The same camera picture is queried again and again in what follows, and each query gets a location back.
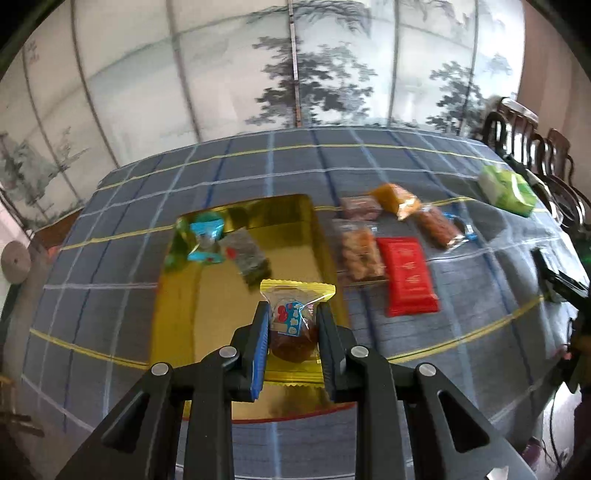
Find yellow pastry snack packet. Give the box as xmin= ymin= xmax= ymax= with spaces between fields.
xmin=259 ymin=279 xmax=335 ymax=386

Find red snack packet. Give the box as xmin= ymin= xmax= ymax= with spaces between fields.
xmin=377 ymin=237 xmax=440 ymax=317

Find gold red toffee tin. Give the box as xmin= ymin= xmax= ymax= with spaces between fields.
xmin=149 ymin=194 xmax=341 ymax=424

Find clear bag fried twists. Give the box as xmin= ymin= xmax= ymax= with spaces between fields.
xmin=332 ymin=219 xmax=386 ymax=283

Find brown candy block packet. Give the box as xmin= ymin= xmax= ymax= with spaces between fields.
xmin=339 ymin=195 xmax=383 ymax=221

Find grey sesame snack bar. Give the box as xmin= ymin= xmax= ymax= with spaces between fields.
xmin=219 ymin=228 xmax=271 ymax=288

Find teal blue snack packet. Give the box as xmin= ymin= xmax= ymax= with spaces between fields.
xmin=187 ymin=217 xmax=224 ymax=264

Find dark wooden chair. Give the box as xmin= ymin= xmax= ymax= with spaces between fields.
xmin=482 ymin=97 xmax=540 ymax=166
xmin=532 ymin=128 xmax=590 ymax=229

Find green tissue pack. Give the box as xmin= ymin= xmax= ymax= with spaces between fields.
xmin=478 ymin=165 xmax=537 ymax=218

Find blue cookie packet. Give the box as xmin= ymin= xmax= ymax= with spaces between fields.
xmin=444 ymin=212 xmax=478 ymax=242

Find plaid grey blue tablecloth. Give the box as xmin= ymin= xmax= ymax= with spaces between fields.
xmin=19 ymin=127 xmax=580 ymax=479

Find reddish nut brittle packet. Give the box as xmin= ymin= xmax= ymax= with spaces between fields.
xmin=412 ymin=204 xmax=466 ymax=250

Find orange snack bag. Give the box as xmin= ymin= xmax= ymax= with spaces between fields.
xmin=369 ymin=183 xmax=423 ymax=221

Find round grey disc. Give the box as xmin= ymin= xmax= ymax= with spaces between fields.
xmin=1 ymin=240 xmax=31 ymax=285

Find painted folding screen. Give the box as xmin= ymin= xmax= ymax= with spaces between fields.
xmin=1 ymin=1 xmax=525 ymax=228

